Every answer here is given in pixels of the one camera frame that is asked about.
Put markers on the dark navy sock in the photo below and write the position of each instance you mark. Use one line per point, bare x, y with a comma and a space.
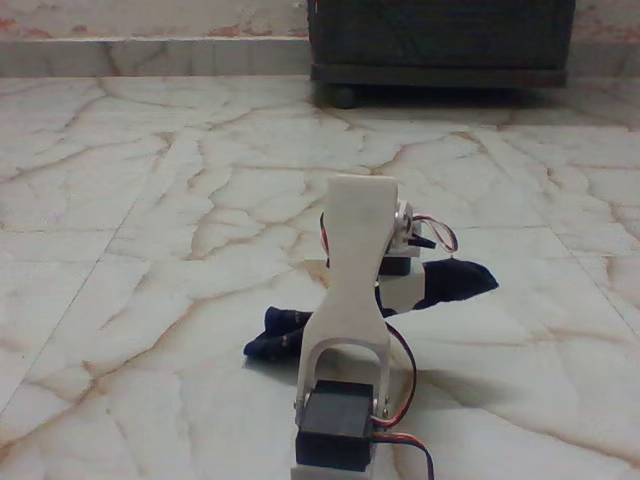
452, 285

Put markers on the black caster wheel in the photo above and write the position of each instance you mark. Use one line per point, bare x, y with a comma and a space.
343, 97

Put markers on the dark wooden cabinet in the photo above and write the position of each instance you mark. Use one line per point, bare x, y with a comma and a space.
440, 35

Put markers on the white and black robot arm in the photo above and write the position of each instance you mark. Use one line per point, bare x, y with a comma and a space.
355, 260

